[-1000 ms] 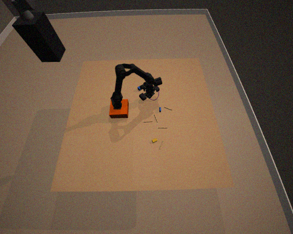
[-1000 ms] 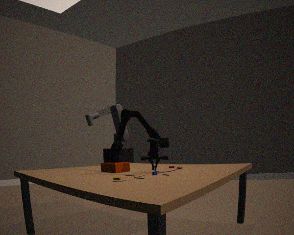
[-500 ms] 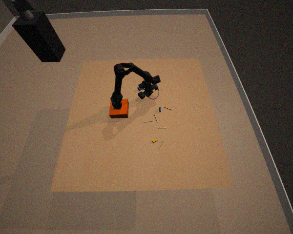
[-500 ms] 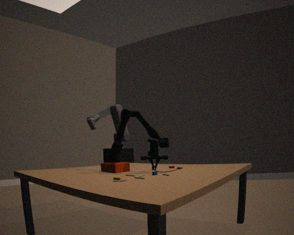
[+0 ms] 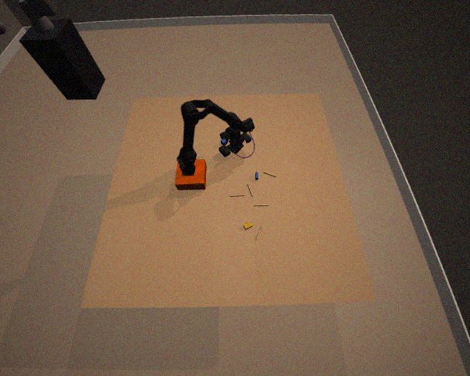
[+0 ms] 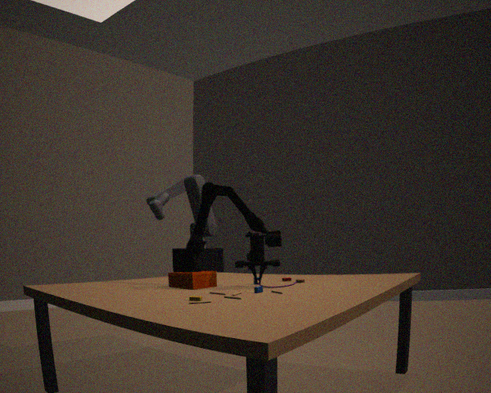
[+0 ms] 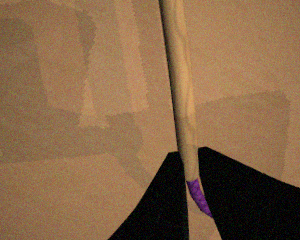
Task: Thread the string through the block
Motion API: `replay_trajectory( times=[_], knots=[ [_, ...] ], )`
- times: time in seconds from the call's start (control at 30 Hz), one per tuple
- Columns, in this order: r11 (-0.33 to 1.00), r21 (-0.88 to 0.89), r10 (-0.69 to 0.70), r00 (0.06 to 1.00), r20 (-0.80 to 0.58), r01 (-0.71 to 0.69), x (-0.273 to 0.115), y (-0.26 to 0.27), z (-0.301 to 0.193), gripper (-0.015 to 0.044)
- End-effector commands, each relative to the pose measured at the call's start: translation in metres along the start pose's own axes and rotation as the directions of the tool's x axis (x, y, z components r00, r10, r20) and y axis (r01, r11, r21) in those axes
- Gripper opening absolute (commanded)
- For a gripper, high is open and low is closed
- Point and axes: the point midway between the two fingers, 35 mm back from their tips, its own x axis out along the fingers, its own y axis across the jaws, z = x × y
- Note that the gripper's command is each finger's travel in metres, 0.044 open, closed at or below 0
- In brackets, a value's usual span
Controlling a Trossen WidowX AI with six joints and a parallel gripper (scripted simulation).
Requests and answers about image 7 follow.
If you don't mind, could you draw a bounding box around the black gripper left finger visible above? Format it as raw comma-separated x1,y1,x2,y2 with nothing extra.
107,152,189,240

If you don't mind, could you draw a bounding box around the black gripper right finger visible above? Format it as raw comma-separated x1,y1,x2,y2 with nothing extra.
198,147,300,240

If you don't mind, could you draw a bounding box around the wooden stick with purple string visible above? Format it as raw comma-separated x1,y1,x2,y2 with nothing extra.
158,0,213,219

